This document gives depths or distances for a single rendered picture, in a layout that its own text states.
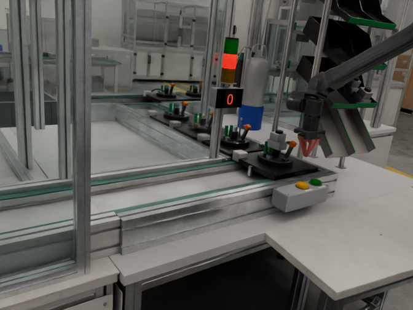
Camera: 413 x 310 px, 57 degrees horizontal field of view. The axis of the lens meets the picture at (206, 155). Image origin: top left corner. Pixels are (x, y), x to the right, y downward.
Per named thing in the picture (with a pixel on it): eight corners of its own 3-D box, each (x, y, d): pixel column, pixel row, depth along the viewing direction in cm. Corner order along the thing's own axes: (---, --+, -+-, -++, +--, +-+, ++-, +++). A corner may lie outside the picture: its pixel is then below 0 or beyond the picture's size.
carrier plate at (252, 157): (317, 172, 148) (318, 166, 148) (274, 181, 134) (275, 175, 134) (273, 153, 166) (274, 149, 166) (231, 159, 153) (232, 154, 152)
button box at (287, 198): (326, 201, 134) (329, 185, 132) (285, 213, 122) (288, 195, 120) (310, 194, 140) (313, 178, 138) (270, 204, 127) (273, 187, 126)
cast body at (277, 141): (286, 149, 147) (289, 132, 145) (278, 151, 145) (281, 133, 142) (271, 143, 153) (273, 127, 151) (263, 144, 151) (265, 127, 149)
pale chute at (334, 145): (348, 156, 160) (356, 151, 157) (325, 158, 155) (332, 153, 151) (325, 100, 171) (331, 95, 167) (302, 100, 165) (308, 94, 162)
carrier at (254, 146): (271, 152, 168) (275, 125, 164) (228, 158, 154) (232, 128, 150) (236, 138, 186) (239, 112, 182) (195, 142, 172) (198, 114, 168)
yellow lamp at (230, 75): (236, 83, 138) (238, 69, 137) (225, 83, 135) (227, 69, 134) (228, 80, 142) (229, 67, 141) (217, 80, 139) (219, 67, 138)
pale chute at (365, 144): (368, 152, 169) (376, 148, 165) (346, 154, 163) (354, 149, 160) (345, 99, 180) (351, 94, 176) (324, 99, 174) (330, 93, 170)
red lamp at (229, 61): (238, 69, 137) (239, 55, 135) (227, 68, 134) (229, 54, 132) (229, 67, 141) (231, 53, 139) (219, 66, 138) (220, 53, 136)
